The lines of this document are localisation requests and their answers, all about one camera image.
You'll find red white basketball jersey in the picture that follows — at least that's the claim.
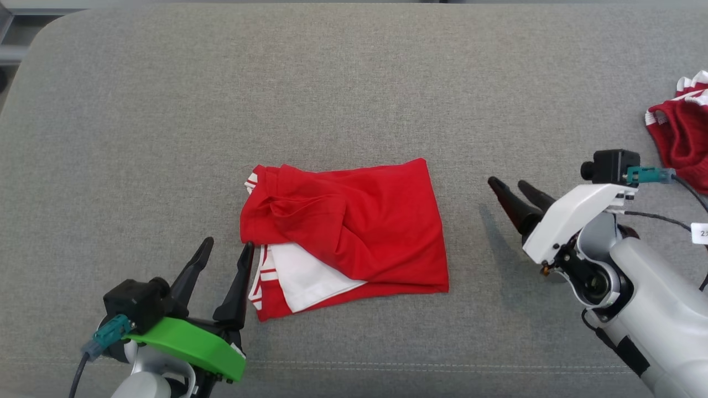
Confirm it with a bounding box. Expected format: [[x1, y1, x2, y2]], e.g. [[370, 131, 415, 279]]
[[240, 158, 450, 323]]

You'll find red garment with white stripes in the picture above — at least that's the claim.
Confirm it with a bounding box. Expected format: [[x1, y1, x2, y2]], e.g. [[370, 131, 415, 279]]
[[644, 70, 708, 195]]

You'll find black camera cable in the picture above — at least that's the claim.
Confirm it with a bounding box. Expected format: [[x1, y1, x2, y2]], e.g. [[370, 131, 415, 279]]
[[671, 175, 708, 215], [69, 354, 92, 398]]

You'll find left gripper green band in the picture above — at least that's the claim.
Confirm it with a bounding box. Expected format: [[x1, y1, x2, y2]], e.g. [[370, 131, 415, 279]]
[[124, 237, 256, 398]]

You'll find grey metal floor rail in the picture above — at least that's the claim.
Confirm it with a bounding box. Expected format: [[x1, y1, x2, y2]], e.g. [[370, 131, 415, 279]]
[[0, 6, 72, 63]]

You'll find teal right camera connector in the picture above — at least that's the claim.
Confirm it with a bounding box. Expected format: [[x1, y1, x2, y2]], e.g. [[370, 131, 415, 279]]
[[627, 166, 676, 186]]

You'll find teal camera connector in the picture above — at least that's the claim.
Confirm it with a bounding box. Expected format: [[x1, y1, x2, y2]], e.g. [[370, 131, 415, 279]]
[[83, 315, 133, 361], [627, 166, 676, 186]]

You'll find teal left camera connector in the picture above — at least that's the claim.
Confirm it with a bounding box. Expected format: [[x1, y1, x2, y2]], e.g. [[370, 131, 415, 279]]
[[83, 315, 133, 361]]

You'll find black right camera cable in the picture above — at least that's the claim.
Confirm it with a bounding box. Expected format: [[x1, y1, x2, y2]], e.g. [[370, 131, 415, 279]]
[[671, 175, 708, 215]]

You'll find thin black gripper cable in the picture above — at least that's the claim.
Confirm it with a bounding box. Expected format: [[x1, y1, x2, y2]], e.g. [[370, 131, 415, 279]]
[[623, 210, 693, 233]]

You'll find black left camera cable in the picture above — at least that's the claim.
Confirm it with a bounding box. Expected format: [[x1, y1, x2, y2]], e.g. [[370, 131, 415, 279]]
[[69, 354, 92, 398]]

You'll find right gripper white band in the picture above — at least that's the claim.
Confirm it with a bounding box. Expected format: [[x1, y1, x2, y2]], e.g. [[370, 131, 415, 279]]
[[488, 176, 638, 266]]

